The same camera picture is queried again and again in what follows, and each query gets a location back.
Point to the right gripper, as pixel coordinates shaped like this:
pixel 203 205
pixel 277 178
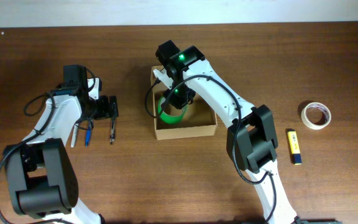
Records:
pixel 179 100

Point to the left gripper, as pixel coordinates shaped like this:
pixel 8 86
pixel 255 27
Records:
pixel 112 107

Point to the green tape roll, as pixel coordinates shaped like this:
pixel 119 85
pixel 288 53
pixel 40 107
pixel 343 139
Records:
pixel 167 118

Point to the blue clear ballpoint pen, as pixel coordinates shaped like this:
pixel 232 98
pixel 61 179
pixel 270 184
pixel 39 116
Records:
pixel 88 133

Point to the dark grey ballpoint pen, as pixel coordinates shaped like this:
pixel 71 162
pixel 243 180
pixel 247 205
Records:
pixel 112 137

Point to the black cap white marker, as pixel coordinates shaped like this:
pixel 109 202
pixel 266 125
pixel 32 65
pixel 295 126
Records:
pixel 74 136

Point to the cream masking tape roll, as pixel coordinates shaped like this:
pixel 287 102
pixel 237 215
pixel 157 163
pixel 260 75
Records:
pixel 325 111

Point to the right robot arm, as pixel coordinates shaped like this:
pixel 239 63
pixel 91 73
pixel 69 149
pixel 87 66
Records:
pixel 251 135

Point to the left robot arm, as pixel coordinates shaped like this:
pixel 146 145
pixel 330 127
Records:
pixel 41 180

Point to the open cardboard box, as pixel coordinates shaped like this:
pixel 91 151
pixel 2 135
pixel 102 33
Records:
pixel 199 119

